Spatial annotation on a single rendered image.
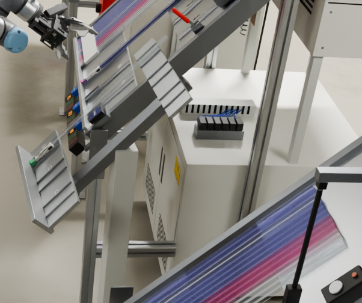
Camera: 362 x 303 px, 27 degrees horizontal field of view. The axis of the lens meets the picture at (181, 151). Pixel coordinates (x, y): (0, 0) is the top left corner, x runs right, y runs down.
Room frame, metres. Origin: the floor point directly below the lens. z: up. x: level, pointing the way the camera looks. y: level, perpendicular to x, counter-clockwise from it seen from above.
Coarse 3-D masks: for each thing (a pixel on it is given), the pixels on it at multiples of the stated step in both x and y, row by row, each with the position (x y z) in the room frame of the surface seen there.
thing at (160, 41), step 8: (160, 40) 1.82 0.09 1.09; (152, 48) 1.81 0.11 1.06; (144, 56) 1.80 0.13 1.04; (136, 64) 1.80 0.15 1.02; (128, 72) 1.79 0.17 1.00; (120, 80) 1.78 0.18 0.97; (112, 88) 1.78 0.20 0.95; (104, 96) 1.77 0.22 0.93; (96, 104) 1.76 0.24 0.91; (88, 112) 1.75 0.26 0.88; (80, 120) 1.75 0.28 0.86; (72, 128) 1.74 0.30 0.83; (56, 136) 1.74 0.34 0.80; (32, 160) 1.71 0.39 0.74
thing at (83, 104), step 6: (78, 54) 2.43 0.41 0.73; (78, 60) 2.38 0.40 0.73; (78, 66) 2.33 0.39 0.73; (78, 72) 2.28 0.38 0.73; (78, 78) 2.24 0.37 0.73; (78, 84) 2.20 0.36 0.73; (78, 90) 2.16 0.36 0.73; (84, 90) 2.18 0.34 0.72; (84, 96) 2.13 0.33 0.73; (84, 102) 2.09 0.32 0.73; (84, 108) 2.05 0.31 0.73; (84, 120) 1.96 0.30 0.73; (84, 126) 1.93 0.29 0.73
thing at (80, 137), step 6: (66, 96) 2.26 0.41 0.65; (66, 102) 2.23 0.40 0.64; (72, 108) 2.16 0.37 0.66; (66, 114) 2.15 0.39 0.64; (72, 114) 2.12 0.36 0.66; (78, 114) 2.13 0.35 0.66; (78, 132) 2.01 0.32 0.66; (78, 138) 1.97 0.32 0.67; (84, 138) 2.01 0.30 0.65; (72, 144) 1.95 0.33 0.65; (78, 144) 1.94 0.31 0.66; (84, 144) 1.97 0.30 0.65; (72, 150) 1.94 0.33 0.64; (78, 150) 1.94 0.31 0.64
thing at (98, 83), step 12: (120, 36) 2.36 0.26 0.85; (108, 48) 2.34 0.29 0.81; (96, 60) 2.32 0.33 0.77; (120, 60) 2.20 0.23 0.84; (84, 72) 2.31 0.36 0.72; (108, 72) 2.19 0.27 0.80; (120, 72) 2.13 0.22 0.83; (84, 84) 2.21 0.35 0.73; (96, 84) 2.17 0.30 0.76; (108, 84) 2.11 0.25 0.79; (120, 84) 2.06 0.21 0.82; (132, 84) 2.01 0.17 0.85; (96, 96) 2.10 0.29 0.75; (108, 96) 2.05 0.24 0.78; (120, 96) 2.00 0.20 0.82; (108, 108) 1.98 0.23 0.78
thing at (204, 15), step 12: (168, 0) 2.35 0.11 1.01; (180, 0) 2.28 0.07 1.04; (192, 0) 2.23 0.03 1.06; (204, 0) 2.17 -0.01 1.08; (168, 12) 2.27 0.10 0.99; (180, 12) 2.21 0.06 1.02; (192, 12) 2.16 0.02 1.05; (204, 12) 2.11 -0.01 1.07; (216, 12) 2.06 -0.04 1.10; (180, 24) 2.14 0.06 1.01; (204, 24) 2.04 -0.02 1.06; (180, 36) 2.08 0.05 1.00; (192, 36) 2.03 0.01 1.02
